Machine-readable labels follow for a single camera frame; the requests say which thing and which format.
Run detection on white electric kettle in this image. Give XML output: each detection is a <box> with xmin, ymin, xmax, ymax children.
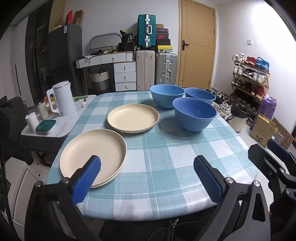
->
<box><xmin>46</xmin><ymin>80</ymin><xmax>76</xmax><ymax>116</ymax></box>

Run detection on wooden shoe rack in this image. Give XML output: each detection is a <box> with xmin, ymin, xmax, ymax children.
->
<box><xmin>230</xmin><ymin>53</ymin><xmax>270</xmax><ymax>116</ymax></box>

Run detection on silver suitcase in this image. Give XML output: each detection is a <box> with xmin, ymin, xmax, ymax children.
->
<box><xmin>154</xmin><ymin>52</ymin><xmax>178</xmax><ymax>85</ymax></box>

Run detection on woven laundry basket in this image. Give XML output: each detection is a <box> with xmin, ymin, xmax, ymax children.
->
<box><xmin>89</xmin><ymin>69</ymin><xmax>110</xmax><ymax>91</ymax></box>

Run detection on cream jar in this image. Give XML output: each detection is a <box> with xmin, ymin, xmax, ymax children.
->
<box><xmin>37</xmin><ymin>101</ymin><xmax>49</xmax><ymax>120</ymax></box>

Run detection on cream plate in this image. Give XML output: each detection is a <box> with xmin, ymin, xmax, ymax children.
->
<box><xmin>107</xmin><ymin>104</ymin><xmax>159</xmax><ymax>134</ymax></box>
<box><xmin>60</xmin><ymin>129</ymin><xmax>127</xmax><ymax>189</ymax></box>

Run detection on wooden door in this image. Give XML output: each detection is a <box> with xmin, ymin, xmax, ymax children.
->
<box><xmin>177</xmin><ymin>1</ymin><xmax>216</xmax><ymax>89</ymax></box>

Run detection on white cup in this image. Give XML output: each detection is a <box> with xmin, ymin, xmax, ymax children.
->
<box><xmin>25</xmin><ymin>112</ymin><xmax>39</xmax><ymax>133</ymax></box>

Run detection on cardboard cat box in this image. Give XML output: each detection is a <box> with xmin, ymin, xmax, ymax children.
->
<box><xmin>250</xmin><ymin>114</ymin><xmax>278</xmax><ymax>147</ymax></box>

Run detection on stacked shoe boxes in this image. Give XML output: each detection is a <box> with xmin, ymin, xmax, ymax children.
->
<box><xmin>156</xmin><ymin>24</ymin><xmax>173</xmax><ymax>52</ymax></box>

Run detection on purple plastic bag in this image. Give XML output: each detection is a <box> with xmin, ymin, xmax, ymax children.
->
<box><xmin>259</xmin><ymin>94</ymin><xmax>277</xmax><ymax>120</ymax></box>

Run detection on teal lidded container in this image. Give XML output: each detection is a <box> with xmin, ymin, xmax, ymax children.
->
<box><xmin>36</xmin><ymin>120</ymin><xmax>56</xmax><ymax>134</ymax></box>

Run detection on blue bowl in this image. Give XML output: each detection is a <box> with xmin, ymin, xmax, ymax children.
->
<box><xmin>185</xmin><ymin>87</ymin><xmax>216</xmax><ymax>104</ymax></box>
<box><xmin>150</xmin><ymin>84</ymin><xmax>185</xmax><ymax>109</ymax></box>
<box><xmin>173</xmin><ymin>97</ymin><xmax>217</xmax><ymax>132</ymax></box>

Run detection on teal suitcase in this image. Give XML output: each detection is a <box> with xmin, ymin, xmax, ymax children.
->
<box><xmin>137</xmin><ymin>14</ymin><xmax>156</xmax><ymax>48</ymax></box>

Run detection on grey side table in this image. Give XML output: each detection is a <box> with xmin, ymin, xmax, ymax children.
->
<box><xmin>21</xmin><ymin>95</ymin><xmax>96</xmax><ymax>153</ymax></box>

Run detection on beige suitcase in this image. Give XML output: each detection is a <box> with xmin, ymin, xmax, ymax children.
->
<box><xmin>136</xmin><ymin>50</ymin><xmax>155</xmax><ymax>91</ymax></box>

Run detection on teal checked tablecloth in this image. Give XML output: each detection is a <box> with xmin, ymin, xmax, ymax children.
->
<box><xmin>47</xmin><ymin>90</ymin><xmax>259</xmax><ymax>221</ymax></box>

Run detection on black bag on desk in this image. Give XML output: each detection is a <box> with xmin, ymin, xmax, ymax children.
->
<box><xmin>118</xmin><ymin>30</ymin><xmax>135</xmax><ymax>52</ymax></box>

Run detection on white drawer desk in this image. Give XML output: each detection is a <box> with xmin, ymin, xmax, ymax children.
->
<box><xmin>76</xmin><ymin>52</ymin><xmax>136</xmax><ymax>95</ymax></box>

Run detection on dark grey refrigerator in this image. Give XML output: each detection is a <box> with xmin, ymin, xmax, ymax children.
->
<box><xmin>48</xmin><ymin>24</ymin><xmax>85</xmax><ymax>96</ymax></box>

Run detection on grey folded chair frame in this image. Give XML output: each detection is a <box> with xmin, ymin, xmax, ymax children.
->
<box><xmin>88</xmin><ymin>33</ymin><xmax>121</xmax><ymax>50</ymax></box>

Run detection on white trash bin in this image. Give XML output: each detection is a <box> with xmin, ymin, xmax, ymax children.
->
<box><xmin>226</xmin><ymin>105</ymin><xmax>250</xmax><ymax>133</ymax></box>

